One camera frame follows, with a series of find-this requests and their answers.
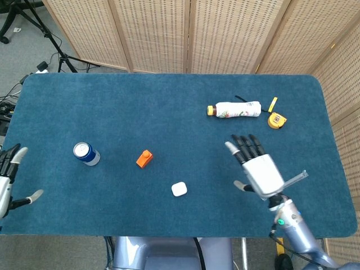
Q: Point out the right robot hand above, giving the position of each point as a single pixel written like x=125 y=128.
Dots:
x=261 y=174

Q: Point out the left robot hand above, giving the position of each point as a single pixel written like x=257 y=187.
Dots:
x=5 y=191

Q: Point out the white earbud case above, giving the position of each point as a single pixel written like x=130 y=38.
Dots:
x=179 y=189

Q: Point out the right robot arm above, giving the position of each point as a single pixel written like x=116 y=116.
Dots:
x=298 y=230

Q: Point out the clear plastic tube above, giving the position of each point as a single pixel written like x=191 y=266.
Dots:
x=295 y=179

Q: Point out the yellow tape measure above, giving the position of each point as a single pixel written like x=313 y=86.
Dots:
x=277 y=121

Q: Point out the white label bottle yellow cap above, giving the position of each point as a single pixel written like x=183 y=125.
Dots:
x=239 y=109

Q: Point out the silver table leg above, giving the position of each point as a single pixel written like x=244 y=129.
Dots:
x=244 y=253

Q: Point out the wicker folding screen panel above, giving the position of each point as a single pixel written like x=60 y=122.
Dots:
x=92 y=31
x=306 y=33
x=233 y=33
x=348 y=157
x=344 y=73
x=154 y=33

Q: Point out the blue and silver soda can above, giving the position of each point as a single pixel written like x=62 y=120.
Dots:
x=87 y=156

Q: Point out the black caster wheel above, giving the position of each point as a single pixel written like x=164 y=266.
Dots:
x=284 y=263

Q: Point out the blue carpet table mat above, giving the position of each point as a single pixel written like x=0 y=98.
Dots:
x=174 y=126

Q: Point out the orange block with knob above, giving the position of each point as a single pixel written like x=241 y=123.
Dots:
x=144 y=161

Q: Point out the grey blue robot torso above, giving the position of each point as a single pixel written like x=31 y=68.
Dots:
x=168 y=253

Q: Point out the black power adapter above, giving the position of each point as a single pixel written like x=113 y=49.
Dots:
x=42 y=66

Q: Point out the black tripod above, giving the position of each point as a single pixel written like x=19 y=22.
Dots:
x=52 y=42

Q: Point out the black office chair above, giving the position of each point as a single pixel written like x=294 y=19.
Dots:
x=11 y=17

